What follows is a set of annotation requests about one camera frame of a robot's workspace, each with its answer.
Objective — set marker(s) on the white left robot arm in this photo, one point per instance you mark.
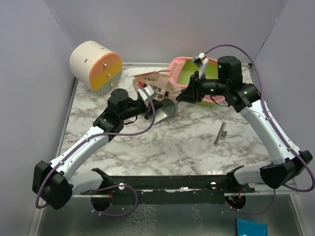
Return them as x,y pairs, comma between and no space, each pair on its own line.
106,126

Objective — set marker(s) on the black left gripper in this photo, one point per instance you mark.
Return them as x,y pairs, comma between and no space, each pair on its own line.
149,107

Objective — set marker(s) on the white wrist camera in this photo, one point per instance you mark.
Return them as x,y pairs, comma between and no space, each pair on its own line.
145,91
201,62

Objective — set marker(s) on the blue card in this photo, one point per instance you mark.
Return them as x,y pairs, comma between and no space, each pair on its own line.
250,228

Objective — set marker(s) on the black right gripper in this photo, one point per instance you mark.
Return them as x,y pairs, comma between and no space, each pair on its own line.
192,93

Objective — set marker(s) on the metal litter scoop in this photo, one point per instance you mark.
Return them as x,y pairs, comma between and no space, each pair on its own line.
168,110

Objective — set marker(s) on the aluminium extrusion frame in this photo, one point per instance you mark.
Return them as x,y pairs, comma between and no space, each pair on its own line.
58,188

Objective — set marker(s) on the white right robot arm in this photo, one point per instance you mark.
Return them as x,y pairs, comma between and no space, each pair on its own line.
287,159

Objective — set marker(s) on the cream round cat scratcher drum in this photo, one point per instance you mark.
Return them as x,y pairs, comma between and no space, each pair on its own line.
96,66

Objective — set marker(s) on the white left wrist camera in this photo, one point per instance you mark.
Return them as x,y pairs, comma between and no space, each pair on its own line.
145,91

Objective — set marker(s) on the cat litter paper bag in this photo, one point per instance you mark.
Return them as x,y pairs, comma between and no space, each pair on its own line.
160,83

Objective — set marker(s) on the metal ruler bag clip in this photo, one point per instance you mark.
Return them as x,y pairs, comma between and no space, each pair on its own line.
221,133

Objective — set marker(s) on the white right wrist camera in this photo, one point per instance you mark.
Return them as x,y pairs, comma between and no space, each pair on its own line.
201,62

